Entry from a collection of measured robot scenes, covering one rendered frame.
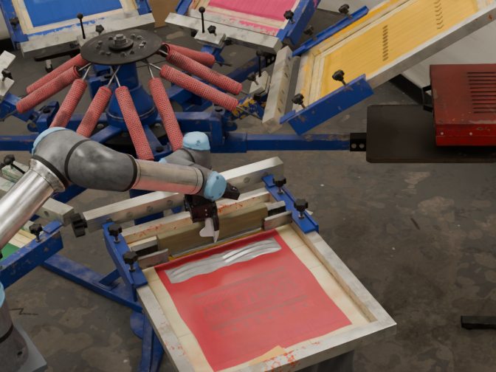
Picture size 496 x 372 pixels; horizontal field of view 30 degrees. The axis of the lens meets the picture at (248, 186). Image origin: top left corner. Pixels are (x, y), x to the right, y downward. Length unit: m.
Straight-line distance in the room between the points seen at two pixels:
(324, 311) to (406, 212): 2.11
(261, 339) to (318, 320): 0.17
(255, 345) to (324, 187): 2.43
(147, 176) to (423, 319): 2.00
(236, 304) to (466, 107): 1.14
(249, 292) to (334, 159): 2.48
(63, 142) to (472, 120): 1.49
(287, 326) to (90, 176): 0.72
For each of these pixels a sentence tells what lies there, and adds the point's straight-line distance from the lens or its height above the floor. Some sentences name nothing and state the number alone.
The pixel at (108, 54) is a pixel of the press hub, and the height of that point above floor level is 1.32.
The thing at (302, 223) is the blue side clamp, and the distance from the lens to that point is 2.88.
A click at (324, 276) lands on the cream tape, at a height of 0.96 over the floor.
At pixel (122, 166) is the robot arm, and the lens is 2.26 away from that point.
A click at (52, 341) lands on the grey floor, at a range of 4.14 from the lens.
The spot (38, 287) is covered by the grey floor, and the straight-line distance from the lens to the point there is 4.46.
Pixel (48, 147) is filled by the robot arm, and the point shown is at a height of 1.56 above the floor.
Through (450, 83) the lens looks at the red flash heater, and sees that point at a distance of 3.46.
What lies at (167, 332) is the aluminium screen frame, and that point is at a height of 0.99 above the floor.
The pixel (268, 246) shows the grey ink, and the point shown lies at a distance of 2.86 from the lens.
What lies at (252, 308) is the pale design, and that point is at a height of 0.96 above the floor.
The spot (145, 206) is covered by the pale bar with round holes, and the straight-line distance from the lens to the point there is 2.99.
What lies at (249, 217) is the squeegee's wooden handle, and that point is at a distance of 2.86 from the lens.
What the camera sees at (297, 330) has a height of 0.96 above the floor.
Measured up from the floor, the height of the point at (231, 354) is 0.96.
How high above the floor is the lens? 2.67
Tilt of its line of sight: 33 degrees down
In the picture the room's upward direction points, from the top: 5 degrees counter-clockwise
